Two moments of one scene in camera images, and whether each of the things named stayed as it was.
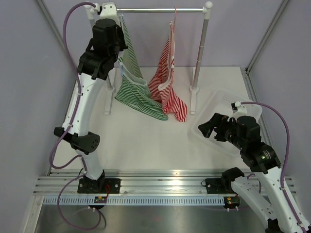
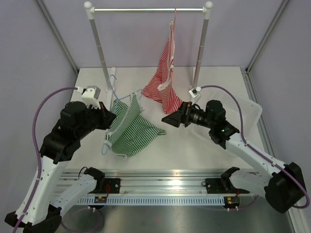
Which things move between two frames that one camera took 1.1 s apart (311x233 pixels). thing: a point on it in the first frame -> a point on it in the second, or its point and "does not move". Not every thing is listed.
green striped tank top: [133, 91] -> [130, 130]
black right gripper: [220, 121] -> [183, 116]
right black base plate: [215, 185] does not move
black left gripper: [119, 32] -> [107, 116]
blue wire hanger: [121, 53] -> [139, 91]
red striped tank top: [161, 86] does not move
